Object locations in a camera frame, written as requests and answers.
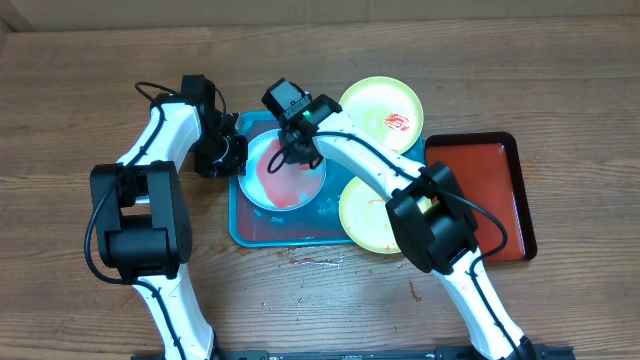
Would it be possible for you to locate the light blue plate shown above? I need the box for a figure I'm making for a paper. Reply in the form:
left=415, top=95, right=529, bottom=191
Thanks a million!
left=238, top=129, right=327, bottom=211

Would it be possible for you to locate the green plate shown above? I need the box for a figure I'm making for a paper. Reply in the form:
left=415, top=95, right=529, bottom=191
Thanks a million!
left=339, top=177, right=401, bottom=255
left=339, top=76, right=424, bottom=153

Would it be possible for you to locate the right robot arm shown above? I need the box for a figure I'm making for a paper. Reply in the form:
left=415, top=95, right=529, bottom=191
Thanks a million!
left=262, top=79, right=537, bottom=359

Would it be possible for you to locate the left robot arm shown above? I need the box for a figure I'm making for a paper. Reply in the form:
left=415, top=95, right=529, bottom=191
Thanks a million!
left=84, top=75, right=248, bottom=359

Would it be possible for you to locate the black tray with red water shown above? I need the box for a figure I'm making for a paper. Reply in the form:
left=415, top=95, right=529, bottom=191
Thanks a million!
left=425, top=132, right=537, bottom=262

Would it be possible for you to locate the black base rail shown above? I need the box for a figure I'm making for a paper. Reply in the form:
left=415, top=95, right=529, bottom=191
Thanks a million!
left=131, top=345, right=576, bottom=360

